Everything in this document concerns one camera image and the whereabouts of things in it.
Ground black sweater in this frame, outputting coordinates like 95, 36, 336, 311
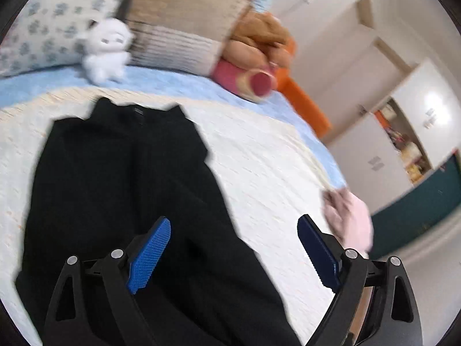
16, 98, 298, 345

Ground pink folded garment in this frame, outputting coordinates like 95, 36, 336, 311
323, 187, 373, 259

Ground white floral bed blanket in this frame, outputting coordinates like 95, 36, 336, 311
1, 88, 333, 345

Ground white wardrobe cabinet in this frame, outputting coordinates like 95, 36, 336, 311
327, 59, 460, 214

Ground pink strawberry bear plush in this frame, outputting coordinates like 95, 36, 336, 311
211, 59, 277, 104

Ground small white plush toy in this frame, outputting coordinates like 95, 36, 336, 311
80, 18, 134, 85

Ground light blue bed sheet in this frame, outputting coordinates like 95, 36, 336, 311
1, 66, 346, 188

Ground brown teddy bear plush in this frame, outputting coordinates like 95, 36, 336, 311
222, 10, 292, 69

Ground beige patchwork pillow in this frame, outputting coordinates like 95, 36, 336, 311
124, 0, 249, 77

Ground floral white pillow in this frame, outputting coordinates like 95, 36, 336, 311
1, 0, 122, 78

